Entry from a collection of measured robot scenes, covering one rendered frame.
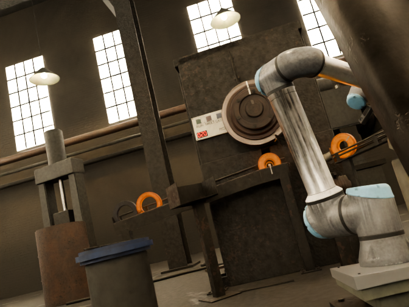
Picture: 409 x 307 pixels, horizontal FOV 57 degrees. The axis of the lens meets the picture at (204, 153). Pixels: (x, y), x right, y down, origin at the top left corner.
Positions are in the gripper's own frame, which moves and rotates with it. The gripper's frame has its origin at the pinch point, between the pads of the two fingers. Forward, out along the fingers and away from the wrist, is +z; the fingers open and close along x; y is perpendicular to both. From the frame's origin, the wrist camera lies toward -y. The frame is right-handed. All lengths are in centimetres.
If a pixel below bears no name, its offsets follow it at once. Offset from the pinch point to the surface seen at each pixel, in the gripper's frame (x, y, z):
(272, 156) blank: 36, -67, -2
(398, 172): -27.3, -7.1, 7.5
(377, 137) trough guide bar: 8.8, -5.8, 8.4
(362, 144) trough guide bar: 12.0, -14.3, 9.3
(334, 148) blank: 22.5, -29.6, 8.9
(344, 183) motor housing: 4.6, -34.9, 22.6
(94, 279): -89, -122, -66
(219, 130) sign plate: 62, -93, -29
